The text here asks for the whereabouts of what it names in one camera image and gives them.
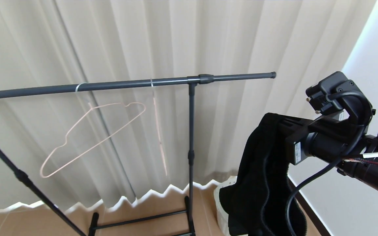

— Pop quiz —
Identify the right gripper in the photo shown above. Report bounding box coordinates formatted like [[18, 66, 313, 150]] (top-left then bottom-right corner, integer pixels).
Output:
[[286, 126, 378, 202]]

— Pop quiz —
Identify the black garment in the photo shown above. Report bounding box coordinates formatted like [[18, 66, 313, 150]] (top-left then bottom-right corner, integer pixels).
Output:
[[219, 113, 307, 236]]

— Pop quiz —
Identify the white laundry basket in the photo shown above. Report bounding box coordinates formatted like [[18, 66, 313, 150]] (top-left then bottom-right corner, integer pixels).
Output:
[[214, 176, 242, 236]]

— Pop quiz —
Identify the pink clothes hanger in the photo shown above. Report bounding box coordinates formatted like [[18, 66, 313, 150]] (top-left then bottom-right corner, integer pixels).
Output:
[[151, 79, 169, 176], [40, 102, 147, 179]]

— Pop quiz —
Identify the black clothes rack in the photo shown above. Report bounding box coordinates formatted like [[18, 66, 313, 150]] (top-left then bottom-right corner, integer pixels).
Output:
[[0, 71, 276, 236]]

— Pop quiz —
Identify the beige curtain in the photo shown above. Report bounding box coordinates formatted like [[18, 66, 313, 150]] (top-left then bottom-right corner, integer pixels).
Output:
[[0, 0, 376, 217]]

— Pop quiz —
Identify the thin grey curtain wand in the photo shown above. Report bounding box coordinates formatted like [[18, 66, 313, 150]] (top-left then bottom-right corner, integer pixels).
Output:
[[54, 0, 136, 200]]

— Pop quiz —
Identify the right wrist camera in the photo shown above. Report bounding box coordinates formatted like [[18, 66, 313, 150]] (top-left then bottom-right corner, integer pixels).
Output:
[[305, 71, 375, 127]]

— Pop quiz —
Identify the black cable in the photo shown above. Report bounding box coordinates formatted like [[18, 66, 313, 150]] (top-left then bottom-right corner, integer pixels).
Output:
[[285, 91, 373, 236]]

